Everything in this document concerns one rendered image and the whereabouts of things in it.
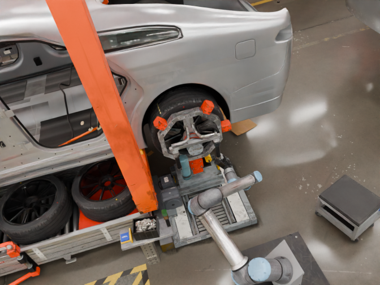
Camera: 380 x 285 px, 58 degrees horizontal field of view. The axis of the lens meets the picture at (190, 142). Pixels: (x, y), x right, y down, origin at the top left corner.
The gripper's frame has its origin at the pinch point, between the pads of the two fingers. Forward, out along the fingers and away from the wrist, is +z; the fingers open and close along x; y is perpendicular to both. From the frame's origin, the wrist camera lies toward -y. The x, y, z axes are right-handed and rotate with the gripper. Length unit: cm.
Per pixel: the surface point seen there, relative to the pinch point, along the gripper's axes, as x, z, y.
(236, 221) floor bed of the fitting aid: -43, -32, 46
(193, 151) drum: -2.6, -7.6, -30.7
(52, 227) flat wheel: -133, -6, -93
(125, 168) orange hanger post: -23, -31, -85
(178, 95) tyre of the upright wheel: 22, 26, -55
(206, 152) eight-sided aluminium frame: -7.5, 7.2, -6.2
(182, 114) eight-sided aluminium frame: 16, 8, -51
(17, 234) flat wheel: -146, -10, -118
